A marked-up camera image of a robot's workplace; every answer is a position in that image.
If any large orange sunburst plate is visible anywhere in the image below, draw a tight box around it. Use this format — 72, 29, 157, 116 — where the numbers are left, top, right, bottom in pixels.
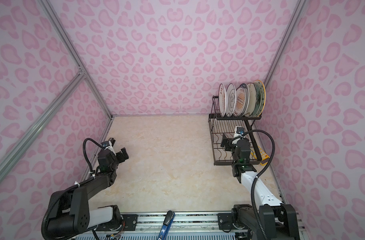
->
218, 84, 227, 117

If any white plate grey cloud outline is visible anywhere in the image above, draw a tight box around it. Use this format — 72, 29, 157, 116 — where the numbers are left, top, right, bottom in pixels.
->
225, 83, 236, 117

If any small orange sunburst plate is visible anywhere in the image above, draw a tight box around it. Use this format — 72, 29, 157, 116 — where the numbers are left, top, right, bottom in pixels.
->
233, 84, 245, 117

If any cream floral branch plate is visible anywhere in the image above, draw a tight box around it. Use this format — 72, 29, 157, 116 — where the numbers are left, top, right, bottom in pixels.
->
247, 83, 257, 117

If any green rim lettered plate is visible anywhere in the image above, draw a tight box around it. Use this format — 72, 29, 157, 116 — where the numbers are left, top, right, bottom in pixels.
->
243, 84, 249, 117

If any star and cat plate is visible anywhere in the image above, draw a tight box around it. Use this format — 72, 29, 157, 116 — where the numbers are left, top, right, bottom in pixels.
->
255, 80, 266, 117

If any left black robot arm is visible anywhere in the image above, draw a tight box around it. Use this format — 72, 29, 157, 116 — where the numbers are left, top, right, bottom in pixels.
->
41, 148, 129, 240

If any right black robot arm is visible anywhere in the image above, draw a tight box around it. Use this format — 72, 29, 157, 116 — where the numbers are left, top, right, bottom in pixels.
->
220, 137, 300, 240

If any yellow black object behind rack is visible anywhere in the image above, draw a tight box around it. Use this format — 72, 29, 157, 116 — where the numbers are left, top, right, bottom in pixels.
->
250, 146, 269, 166

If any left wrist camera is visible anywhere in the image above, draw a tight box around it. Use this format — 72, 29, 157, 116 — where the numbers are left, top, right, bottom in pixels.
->
101, 138, 116, 154

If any black wire dish rack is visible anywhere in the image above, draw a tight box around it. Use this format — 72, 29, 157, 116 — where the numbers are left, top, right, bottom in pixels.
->
208, 96, 261, 166

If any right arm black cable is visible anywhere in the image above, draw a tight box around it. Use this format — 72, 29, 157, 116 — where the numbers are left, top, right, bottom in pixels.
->
230, 129, 276, 240

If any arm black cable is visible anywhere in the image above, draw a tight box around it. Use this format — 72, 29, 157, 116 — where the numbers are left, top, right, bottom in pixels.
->
83, 137, 105, 173
230, 129, 276, 240

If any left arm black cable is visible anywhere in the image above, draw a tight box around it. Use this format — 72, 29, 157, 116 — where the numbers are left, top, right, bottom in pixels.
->
83, 137, 105, 173

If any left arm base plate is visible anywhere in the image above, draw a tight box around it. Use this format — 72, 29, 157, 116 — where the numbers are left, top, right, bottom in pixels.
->
109, 214, 138, 232

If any blue handled tool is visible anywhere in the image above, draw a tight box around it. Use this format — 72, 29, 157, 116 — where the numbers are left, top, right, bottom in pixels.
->
157, 210, 175, 240

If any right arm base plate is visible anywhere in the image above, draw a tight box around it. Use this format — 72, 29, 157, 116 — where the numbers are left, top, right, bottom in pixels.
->
217, 213, 236, 233

